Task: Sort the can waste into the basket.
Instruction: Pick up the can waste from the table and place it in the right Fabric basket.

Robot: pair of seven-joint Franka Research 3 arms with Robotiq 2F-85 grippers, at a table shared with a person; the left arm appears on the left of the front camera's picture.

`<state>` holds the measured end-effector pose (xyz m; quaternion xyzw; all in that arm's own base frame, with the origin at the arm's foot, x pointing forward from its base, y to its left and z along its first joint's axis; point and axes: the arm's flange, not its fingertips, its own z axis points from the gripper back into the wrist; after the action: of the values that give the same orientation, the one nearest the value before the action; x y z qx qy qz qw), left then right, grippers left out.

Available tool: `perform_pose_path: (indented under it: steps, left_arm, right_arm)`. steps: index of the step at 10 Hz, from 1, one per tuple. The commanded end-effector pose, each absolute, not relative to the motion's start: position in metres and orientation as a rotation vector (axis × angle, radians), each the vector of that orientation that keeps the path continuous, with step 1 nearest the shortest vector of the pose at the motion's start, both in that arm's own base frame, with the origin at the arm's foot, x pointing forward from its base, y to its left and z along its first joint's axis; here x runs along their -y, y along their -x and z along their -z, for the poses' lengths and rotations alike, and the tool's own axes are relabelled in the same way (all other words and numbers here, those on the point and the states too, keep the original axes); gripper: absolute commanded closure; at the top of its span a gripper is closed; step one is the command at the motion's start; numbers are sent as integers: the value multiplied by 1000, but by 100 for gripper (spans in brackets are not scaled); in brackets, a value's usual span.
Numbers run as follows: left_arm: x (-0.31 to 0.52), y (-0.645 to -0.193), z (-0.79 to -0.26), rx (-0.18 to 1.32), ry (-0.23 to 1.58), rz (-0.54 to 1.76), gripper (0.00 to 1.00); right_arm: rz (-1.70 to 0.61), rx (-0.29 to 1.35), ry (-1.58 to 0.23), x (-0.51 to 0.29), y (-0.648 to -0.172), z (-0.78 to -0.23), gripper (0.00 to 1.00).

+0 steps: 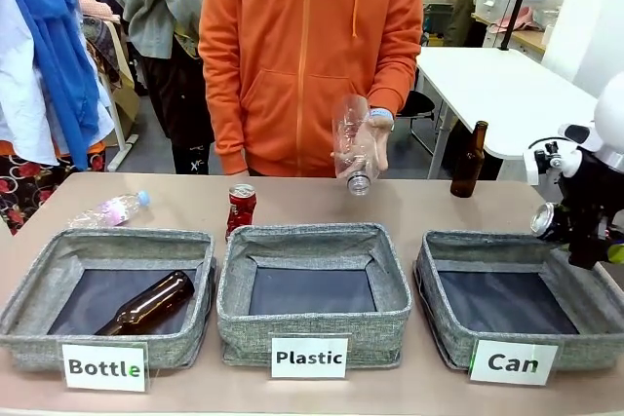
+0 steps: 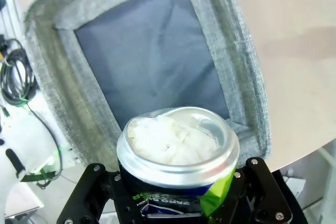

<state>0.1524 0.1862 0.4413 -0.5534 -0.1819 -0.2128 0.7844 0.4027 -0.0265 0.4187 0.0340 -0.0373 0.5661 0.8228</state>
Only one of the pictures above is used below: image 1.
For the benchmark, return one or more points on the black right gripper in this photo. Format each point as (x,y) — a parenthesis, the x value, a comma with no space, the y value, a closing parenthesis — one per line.
(582,197)

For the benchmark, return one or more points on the silver aluminium can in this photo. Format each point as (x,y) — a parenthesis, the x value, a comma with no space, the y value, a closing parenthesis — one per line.
(545,222)

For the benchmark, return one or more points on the clear crushed plastic bottle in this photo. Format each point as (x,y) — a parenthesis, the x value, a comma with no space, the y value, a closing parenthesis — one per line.
(352,143)

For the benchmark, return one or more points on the person's right forearm orange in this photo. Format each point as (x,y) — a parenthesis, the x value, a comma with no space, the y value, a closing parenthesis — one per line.
(222,119)

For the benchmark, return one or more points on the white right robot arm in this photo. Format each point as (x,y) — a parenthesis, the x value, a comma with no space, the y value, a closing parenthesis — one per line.
(609,109)

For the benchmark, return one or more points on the person's left forearm orange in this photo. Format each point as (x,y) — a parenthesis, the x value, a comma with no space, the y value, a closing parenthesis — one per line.
(397,70)

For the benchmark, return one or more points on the white sign reading Can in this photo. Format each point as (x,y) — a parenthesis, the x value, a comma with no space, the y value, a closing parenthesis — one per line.
(513,362)

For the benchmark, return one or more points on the grey fabric basket can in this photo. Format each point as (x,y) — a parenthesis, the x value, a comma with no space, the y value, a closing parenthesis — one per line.
(439,309)

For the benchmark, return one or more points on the grey fabric basket plastic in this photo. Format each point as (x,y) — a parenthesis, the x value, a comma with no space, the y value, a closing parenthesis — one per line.
(312,328)

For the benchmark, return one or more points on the crushed red drink can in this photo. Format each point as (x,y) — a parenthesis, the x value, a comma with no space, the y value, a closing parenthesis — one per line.
(240,211)

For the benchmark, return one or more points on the grey fabric basket bottle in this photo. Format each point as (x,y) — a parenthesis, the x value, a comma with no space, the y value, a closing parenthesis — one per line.
(29,328)

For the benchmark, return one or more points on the person's left hand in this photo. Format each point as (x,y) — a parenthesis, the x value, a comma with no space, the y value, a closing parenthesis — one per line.
(379,148)

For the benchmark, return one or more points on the brown glass bottle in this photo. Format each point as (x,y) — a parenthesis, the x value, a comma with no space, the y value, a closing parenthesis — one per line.
(151,304)
(468,167)

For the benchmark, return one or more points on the white work table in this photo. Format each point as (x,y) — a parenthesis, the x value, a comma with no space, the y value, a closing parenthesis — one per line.
(507,89)

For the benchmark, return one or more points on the black chair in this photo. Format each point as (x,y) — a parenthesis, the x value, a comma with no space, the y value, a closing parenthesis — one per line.
(419,104)

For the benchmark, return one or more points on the pink cloth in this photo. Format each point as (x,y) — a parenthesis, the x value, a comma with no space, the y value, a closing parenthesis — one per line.
(514,20)

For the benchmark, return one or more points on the light blue wristband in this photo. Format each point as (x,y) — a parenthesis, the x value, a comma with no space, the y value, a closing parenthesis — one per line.
(380,114)

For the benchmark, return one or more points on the white sign reading Plastic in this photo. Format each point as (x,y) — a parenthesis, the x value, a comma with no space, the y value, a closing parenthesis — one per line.
(309,357)

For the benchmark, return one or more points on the orange zip hoodie torso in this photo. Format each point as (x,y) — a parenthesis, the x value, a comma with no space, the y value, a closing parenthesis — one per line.
(302,55)

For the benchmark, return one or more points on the black trousers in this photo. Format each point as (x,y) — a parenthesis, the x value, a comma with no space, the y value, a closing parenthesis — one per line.
(175,109)

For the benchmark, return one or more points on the pink-label clear plastic bottle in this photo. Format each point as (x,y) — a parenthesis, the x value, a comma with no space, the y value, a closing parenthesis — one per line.
(109,211)

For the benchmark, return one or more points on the white clothes rack leg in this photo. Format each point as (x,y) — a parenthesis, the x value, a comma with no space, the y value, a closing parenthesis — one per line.
(119,128)

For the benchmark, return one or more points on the grey hanging jacket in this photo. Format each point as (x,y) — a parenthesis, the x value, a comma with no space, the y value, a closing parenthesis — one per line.
(151,2)

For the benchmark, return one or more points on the white sign reading Bottle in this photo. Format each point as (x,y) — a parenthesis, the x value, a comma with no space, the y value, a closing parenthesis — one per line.
(105,368)

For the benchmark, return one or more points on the brown patterned cloth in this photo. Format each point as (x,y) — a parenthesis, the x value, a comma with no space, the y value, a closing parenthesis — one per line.
(100,46)

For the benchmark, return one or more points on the red black floral cloth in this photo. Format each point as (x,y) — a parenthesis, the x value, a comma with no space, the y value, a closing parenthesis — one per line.
(29,187)

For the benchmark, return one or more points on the blue hanging cloth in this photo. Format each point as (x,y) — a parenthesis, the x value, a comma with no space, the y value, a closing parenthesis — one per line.
(58,46)

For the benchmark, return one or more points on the white hanging cloth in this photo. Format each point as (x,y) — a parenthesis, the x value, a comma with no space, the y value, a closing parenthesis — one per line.
(19,109)

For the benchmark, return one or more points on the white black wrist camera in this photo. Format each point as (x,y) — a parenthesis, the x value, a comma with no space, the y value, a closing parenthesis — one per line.
(548,158)

